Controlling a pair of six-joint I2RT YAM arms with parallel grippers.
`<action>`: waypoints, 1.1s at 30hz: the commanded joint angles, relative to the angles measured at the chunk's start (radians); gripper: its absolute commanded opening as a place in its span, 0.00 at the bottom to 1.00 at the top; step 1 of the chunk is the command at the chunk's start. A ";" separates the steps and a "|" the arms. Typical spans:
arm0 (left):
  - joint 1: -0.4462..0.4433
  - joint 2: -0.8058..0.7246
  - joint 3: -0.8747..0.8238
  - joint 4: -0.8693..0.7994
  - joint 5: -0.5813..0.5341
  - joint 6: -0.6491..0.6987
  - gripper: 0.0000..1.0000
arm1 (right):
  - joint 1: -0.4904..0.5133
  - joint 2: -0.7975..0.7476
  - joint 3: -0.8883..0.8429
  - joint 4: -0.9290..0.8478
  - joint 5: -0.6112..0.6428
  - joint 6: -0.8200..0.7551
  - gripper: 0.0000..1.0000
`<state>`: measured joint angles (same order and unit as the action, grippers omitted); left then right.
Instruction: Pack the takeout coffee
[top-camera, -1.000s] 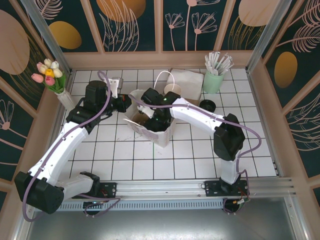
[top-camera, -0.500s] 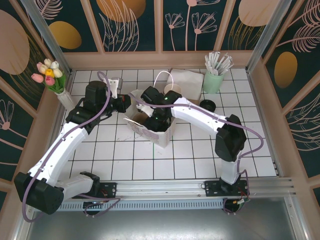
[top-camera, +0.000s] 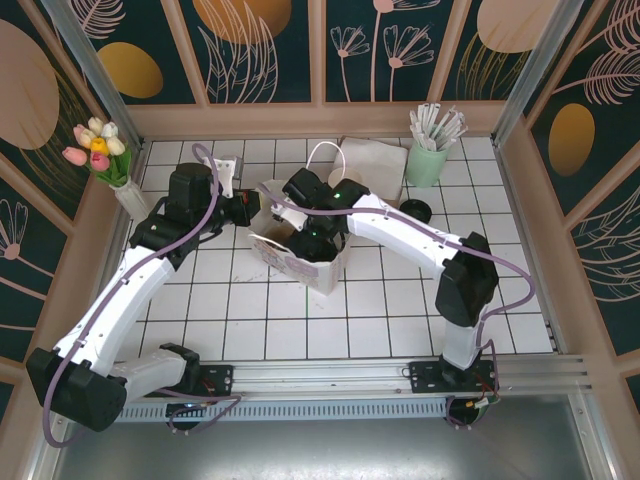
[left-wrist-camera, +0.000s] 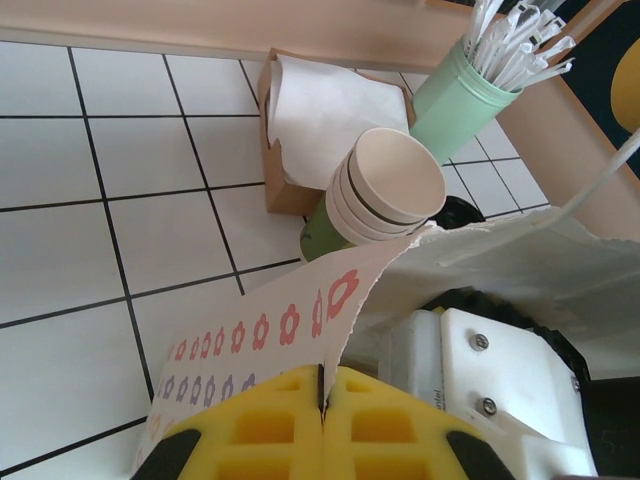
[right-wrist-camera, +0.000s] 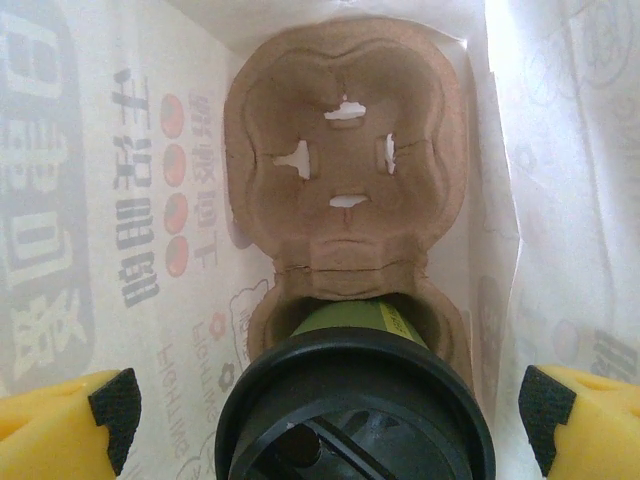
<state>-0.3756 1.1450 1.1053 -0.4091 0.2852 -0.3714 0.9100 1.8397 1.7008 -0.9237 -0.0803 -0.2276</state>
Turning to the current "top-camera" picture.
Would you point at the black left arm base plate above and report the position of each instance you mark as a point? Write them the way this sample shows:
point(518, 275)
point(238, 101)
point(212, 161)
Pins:
point(220, 380)

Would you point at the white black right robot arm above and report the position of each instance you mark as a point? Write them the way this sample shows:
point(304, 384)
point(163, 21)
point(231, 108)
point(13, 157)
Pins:
point(400, 235)

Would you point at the black plastic cup lid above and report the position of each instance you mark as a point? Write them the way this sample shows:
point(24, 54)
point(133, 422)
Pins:
point(415, 210)

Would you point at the white wrapped straw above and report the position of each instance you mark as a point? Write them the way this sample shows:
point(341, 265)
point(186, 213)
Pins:
point(415, 127)
point(446, 127)
point(433, 120)
point(424, 122)
point(459, 136)
point(454, 131)

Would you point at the aluminium mounting rail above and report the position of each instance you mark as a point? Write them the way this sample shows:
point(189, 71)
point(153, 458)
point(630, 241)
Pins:
point(320, 375)

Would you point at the aluminium frame post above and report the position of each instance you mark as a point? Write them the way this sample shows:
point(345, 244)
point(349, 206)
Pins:
point(96, 75)
point(537, 75)

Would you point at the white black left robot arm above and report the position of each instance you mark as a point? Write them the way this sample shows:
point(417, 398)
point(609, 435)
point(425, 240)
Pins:
point(120, 300)

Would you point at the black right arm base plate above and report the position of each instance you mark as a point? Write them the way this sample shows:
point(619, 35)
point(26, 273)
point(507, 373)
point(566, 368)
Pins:
point(425, 377)

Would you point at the white artificial tulip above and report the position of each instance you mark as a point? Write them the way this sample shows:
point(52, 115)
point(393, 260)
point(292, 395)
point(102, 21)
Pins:
point(96, 124)
point(116, 145)
point(110, 130)

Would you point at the yellow artificial tulip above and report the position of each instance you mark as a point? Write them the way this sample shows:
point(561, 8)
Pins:
point(99, 145)

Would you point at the mint green straw holder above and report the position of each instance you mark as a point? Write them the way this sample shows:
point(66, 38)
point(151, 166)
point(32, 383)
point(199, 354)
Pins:
point(425, 170)

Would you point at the pale pink artificial tulip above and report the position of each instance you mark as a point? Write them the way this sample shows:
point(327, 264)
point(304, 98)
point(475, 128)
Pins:
point(81, 133)

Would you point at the white cartoon print paper bag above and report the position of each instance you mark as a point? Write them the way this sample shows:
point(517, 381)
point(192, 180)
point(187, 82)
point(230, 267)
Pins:
point(320, 277)

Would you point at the stack of white napkins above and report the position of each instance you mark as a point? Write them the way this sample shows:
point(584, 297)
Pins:
point(380, 160)

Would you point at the brown cardboard cup carrier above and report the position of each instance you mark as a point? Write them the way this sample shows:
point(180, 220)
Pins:
point(275, 236)

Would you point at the stack of green paper cups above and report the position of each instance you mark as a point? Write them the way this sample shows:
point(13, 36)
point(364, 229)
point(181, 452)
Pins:
point(342, 176)

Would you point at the white ribbed vase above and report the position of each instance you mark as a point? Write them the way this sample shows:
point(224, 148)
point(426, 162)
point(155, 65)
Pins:
point(131, 200)

